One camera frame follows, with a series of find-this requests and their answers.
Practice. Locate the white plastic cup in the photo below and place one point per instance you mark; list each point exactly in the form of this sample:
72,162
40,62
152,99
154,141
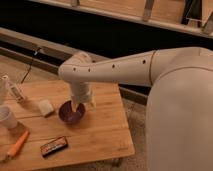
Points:
7,118

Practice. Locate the orange carrot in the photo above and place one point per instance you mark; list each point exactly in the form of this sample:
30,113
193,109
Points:
13,151

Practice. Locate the purple bowl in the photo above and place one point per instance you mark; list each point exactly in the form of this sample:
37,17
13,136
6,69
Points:
70,116

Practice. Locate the clear plastic bottle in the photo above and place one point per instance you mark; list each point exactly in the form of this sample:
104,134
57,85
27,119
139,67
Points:
13,89

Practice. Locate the white sponge block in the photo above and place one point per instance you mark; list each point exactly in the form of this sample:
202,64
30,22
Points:
45,107

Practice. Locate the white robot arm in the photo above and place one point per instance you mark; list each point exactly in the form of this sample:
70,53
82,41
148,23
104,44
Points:
179,112

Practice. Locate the wooden table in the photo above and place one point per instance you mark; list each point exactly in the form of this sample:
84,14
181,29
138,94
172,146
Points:
103,132

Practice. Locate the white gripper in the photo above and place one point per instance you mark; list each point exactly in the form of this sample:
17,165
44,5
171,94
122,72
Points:
81,93

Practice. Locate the black candy bar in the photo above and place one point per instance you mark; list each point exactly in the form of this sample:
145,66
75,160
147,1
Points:
53,146

